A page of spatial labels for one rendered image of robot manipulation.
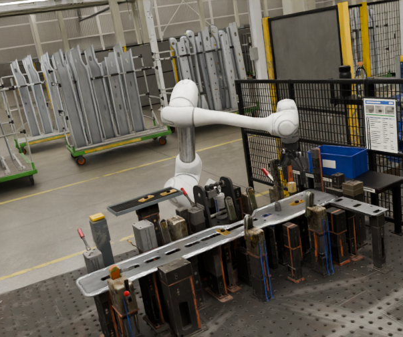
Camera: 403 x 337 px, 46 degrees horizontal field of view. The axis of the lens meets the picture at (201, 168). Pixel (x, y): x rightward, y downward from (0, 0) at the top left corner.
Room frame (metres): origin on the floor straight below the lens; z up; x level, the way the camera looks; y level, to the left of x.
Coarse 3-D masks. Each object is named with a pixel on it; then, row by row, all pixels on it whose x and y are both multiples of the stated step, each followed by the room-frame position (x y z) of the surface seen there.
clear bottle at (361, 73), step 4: (360, 64) 2.69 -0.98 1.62; (360, 68) 2.68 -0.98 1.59; (356, 72) 2.69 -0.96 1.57; (360, 72) 2.67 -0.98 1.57; (364, 72) 2.67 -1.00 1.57; (356, 76) 2.69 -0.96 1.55; (360, 76) 2.67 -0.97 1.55; (364, 76) 2.67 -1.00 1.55; (356, 88) 2.70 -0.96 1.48; (356, 92) 2.70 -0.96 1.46; (360, 96) 2.67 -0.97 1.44
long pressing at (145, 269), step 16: (304, 192) 2.45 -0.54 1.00; (320, 192) 2.41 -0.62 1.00; (272, 208) 2.29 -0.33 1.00; (288, 208) 2.25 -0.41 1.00; (304, 208) 2.22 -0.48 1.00; (240, 224) 2.16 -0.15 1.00; (256, 224) 2.12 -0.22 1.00; (272, 224) 2.10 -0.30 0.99; (176, 240) 2.07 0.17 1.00; (192, 240) 2.05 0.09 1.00; (208, 240) 2.02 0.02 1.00; (224, 240) 2.00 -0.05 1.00; (144, 256) 1.96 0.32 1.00; (160, 256) 1.93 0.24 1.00; (176, 256) 1.91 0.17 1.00; (192, 256) 1.90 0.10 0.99; (96, 272) 1.87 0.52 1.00; (128, 272) 1.83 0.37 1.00; (144, 272) 1.81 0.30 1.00; (80, 288) 1.76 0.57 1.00; (96, 288) 1.73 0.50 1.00
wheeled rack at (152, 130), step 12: (48, 72) 9.23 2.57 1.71; (120, 72) 9.23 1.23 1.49; (144, 72) 9.87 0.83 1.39; (60, 84) 8.37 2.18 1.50; (156, 96) 9.37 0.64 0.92; (156, 120) 9.69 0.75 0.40; (132, 132) 9.34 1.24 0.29; (144, 132) 9.18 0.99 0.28; (156, 132) 8.98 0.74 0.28; (168, 132) 8.99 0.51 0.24; (72, 144) 8.37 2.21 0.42; (96, 144) 8.61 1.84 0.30; (108, 144) 8.57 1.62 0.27; (120, 144) 8.64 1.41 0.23; (72, 156) 9.16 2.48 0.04
